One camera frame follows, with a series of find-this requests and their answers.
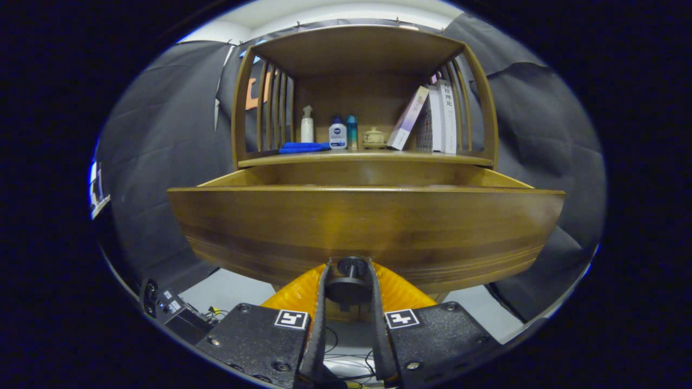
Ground wooden cabinet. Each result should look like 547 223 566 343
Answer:
231 24 499 325

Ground wooden countertop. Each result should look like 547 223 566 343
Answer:
237 149 494 168

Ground blue folded cloth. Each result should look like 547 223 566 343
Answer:
278 142 330 155

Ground black floor cables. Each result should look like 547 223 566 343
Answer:
323 324 379 387

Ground wooden drawer with black knob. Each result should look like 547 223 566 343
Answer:
167 164 567 313

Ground beige lidded tea cup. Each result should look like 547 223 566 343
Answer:
362 127 387 150

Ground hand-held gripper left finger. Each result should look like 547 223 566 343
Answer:
196 261 347 389

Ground dark patterned book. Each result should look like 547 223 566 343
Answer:
415 103 433 152

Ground purple and white book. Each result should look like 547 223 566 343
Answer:
387 85 429 151

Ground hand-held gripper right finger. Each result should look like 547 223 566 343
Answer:
368 258 501 389

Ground white bottle with blue cap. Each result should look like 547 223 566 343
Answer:
329 116 348 150

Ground plain white book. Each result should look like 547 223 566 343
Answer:
428 85 444 153

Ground black box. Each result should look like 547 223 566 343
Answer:
164 308 215 346

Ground white book with black lettering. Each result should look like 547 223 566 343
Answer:
436 80 458 155

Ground white frame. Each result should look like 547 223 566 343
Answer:
89 161 111 219

